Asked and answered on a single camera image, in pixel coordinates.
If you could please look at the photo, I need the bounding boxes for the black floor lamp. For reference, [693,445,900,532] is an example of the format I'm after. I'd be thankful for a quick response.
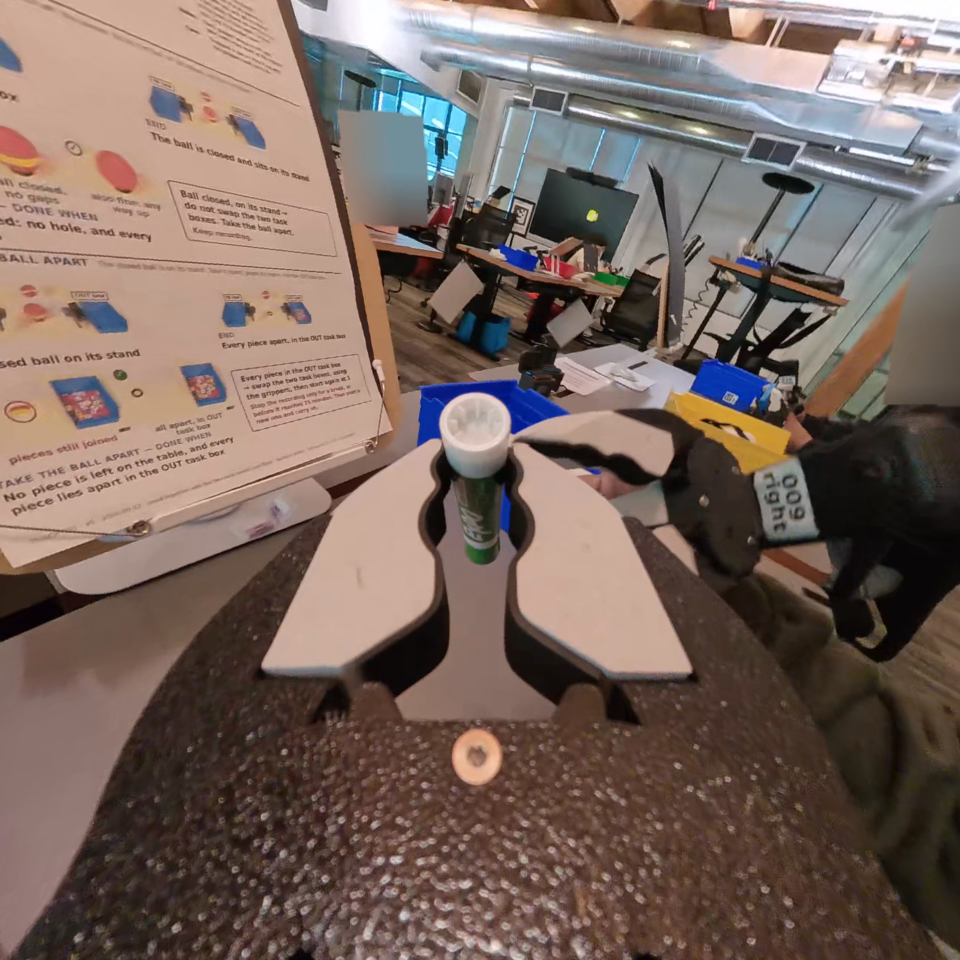
[738,171,805,260]

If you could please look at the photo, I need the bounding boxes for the black camera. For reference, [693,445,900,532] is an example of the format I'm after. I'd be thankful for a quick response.
[517,347,565,399]

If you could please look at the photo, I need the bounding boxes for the wooden standing desk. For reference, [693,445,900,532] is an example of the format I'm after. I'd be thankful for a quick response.
[708,255,850,376]

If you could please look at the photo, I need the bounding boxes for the small blue bin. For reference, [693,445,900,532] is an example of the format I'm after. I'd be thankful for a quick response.
[690,360,774,415]

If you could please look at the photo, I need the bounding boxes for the black office chair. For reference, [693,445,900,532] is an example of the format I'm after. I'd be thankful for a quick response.
[450,202,520,258]
[600,268,663,354]

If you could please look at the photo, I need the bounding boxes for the white stand base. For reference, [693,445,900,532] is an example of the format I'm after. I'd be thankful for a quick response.
[52,476,335,595]

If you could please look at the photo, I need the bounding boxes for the person's right hand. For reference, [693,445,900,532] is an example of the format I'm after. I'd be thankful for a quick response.
[592,472,665,502]

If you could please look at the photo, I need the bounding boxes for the person's right forearm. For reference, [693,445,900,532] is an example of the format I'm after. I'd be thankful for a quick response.
[712,562,960,946]

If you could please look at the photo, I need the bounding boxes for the grey leaning board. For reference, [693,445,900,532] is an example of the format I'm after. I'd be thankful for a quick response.
[647,161,687,350]

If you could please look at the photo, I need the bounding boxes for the white leaning panel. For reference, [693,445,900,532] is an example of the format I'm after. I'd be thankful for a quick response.
[429,262,486,325]
[547,300,595,348]

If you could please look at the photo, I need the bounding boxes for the blue plastic bin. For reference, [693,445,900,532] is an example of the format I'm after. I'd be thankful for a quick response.
[417,379,601,535]

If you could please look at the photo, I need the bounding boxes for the blue bag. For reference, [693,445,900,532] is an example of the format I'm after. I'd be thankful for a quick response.
[456,309,513,358]

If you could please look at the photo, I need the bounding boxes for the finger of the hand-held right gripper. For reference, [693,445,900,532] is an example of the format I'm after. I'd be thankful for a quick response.
[512,407,702,487]

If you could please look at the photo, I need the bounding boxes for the black television screen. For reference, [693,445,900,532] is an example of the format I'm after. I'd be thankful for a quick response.
[528,168,641,264]

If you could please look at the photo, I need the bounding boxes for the white paper sheets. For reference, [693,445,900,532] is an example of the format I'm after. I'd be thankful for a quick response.
[558,354,655,396]

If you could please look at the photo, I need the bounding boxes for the yellow plastic bin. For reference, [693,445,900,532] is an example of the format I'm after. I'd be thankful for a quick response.
[663,390,792,474]

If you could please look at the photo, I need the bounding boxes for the silver ventilation duct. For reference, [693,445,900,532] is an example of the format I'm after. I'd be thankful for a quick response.
[420,41,960,200]

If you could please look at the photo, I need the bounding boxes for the printed instruction sheet on stand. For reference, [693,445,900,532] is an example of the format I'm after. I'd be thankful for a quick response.
[0,0,406,577]

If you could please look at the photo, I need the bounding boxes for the cluttered wooden desk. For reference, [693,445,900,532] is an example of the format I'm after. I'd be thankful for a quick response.
[457,243,631,346]

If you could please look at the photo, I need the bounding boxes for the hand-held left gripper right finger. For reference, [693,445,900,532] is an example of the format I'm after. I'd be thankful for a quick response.
[508,442,696,695]

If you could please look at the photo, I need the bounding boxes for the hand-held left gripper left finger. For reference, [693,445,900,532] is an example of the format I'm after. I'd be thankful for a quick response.
[258,438,457,695]

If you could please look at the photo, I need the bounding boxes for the green dry erase marker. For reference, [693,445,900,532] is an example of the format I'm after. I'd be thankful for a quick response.
[438,392,515,566]

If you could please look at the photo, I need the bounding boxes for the wooden desk with black legs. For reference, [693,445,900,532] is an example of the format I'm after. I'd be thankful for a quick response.
[371,225,447,301]

